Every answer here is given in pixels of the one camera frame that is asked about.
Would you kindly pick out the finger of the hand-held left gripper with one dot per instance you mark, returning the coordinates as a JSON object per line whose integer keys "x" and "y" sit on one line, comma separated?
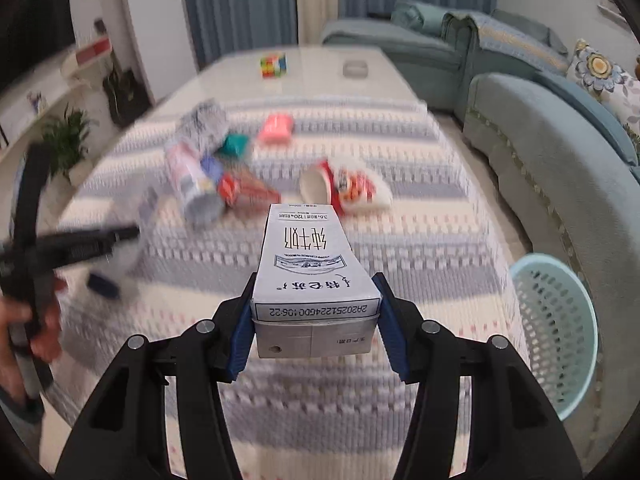
{"x": 90, "y": 242}
{"x": 102, "y": 286}

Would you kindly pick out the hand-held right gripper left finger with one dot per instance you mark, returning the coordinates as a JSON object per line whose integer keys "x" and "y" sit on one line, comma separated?
{"x": 240, "y": 332}

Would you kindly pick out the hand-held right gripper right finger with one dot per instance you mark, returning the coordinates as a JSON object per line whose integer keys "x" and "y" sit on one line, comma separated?
{"x": 392, "y": 332}

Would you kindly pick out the white milk carton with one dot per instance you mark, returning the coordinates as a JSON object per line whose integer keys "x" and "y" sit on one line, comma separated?
{"x": 305, "y": 270}

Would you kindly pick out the pale cylindrical can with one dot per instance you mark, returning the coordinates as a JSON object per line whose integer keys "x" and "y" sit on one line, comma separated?
{"x": 192, "y": 187}

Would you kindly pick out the small blue packet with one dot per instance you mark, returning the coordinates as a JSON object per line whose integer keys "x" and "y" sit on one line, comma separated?
{"x": 211, "y": 169}

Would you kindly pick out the orange brown cone wrapper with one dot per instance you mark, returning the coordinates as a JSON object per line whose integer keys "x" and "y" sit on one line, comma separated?
{"x": 252, "y": 189}

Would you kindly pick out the red and white paper cup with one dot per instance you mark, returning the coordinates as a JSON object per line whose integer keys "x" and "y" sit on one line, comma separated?
{"x": 350, "y": 185}

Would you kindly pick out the light blue plastic basket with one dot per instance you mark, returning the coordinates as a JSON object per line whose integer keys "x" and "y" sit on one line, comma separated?
{"x": 555, "y": 330}

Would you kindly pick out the grey wrapper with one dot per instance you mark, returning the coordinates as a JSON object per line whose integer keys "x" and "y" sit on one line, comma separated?
{"x": 202, "y": 122}

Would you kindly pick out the teal packet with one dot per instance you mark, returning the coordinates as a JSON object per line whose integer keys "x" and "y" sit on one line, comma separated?
{"x": 234, "y": 145}

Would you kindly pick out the pink packet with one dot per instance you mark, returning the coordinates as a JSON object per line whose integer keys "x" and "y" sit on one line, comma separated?
{"x": 275, "y": 129}

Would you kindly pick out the person's left hand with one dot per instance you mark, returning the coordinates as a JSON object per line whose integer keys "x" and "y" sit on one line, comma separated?
{"x": 47, "y": 342}

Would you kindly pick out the striped knitted tablecloth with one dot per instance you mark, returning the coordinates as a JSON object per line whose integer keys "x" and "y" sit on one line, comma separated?
{"x": 400, "y": 240}

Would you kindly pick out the green leafy potted plant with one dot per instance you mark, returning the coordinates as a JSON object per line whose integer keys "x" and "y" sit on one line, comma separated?
{"x": 67, "y": 140}

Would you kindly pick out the white television cabinet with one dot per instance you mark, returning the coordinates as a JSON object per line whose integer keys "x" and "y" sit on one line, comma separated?
{"x": 45, "y": 95}

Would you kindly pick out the red box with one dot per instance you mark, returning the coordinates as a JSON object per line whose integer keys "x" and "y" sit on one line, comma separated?
{"x": 92, "y": 51}

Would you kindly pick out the black television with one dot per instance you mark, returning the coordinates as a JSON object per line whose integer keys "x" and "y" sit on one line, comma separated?
{"x": 30, "y": 35}

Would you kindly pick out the white refrigerator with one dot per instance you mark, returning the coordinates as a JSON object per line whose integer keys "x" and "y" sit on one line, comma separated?
{"x": 155, "y": 25}

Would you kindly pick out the teal sectional sofa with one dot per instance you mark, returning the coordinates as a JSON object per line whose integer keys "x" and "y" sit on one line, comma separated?
{"x": 525, "y": 125}

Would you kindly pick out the colourful puzzle cube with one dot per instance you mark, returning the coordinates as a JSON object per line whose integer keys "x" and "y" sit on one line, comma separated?
{"x": 273, "y": 65}

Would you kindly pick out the clear tape roll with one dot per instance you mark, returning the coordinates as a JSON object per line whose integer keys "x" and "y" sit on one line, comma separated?
{"x": 355, "y": 69}

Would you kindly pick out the teal yellow-banded sofa cover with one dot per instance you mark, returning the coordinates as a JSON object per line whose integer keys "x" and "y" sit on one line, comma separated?
{"x": 515, "y": 42}

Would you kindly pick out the folded teal blanket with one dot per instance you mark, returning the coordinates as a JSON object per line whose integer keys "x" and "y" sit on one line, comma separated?
{"x": 410, "y": 17}

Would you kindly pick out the floral cushion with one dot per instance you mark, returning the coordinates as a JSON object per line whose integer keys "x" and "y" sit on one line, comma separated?
{"x": 600, "y": 75}

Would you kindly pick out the cream curtain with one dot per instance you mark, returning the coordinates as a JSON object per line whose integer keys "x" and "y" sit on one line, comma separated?
{"x": 320, "y": 0}

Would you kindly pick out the white box picture frame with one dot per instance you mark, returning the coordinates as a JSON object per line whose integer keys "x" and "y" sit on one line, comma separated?
{"x": 611, "y": 2}

